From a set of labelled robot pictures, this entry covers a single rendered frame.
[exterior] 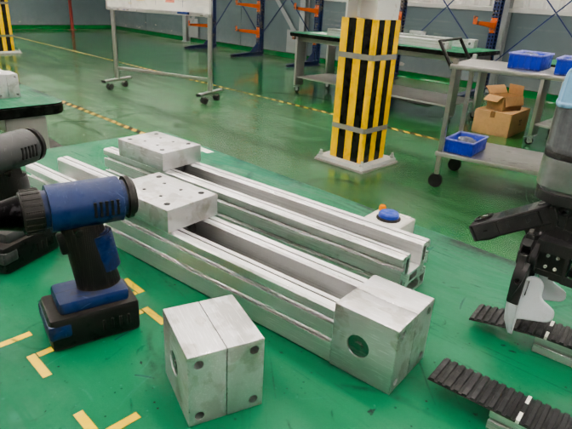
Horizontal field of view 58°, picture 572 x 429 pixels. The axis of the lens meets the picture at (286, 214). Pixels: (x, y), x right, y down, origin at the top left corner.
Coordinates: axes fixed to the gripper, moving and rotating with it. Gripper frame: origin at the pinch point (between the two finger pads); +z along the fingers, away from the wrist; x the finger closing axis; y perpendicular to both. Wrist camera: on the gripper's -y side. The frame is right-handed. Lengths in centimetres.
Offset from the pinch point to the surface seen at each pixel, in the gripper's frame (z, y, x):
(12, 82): -2, -207, 25
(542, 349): 2.7, 5.1, -1.5
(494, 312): 1.3, -2.6, 0.7
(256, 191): -4, -53, 2
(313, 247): -0.5, -32.9, -4.7
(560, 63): -17, -61, 284
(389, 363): -0.4, -7.7, -23.6
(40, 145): -14, -72, -32
